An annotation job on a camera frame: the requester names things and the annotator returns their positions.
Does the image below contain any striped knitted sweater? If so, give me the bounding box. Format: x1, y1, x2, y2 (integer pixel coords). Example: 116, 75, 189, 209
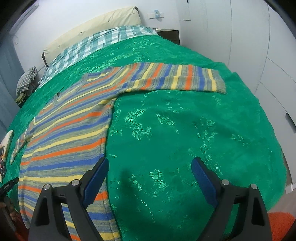
9, 62, 227, 241

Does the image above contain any person's left hand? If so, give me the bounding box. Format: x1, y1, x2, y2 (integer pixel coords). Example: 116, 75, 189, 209
0, 201, 21, 221

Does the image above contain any smartphone with lit screen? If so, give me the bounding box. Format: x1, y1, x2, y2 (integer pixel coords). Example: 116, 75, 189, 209
0, 147, 6, 178

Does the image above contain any orange fluffy rug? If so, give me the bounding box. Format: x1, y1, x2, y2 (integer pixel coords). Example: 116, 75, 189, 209
268, 212, 295, 241

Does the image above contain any grey checked cloth pile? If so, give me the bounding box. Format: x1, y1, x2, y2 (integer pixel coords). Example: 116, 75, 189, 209
16, 66, 40, 106

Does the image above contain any blue-grey curtain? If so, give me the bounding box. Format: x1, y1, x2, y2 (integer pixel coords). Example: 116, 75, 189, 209
0, 35, 24, 138

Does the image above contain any green floral bedspread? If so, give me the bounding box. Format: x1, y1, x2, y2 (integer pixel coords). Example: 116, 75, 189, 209
4, 35, 287, 240

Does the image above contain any white wardrobe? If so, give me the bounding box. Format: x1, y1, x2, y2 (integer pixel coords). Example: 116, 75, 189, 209
178, 0, 296, 140

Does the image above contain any teal plaid bed sheet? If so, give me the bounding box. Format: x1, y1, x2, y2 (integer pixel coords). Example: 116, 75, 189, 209
39, 25, 158, 88

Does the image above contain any dark wooden nightstand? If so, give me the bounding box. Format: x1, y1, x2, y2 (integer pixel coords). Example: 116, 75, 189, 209
155, 29, 180, 45

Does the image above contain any cream padded headboard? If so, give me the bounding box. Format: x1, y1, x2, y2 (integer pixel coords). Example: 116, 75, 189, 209
42, 6, 142, 66

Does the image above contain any white wall socket plate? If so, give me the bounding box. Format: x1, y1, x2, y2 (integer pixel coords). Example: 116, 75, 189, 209
147, 9, 165, 19

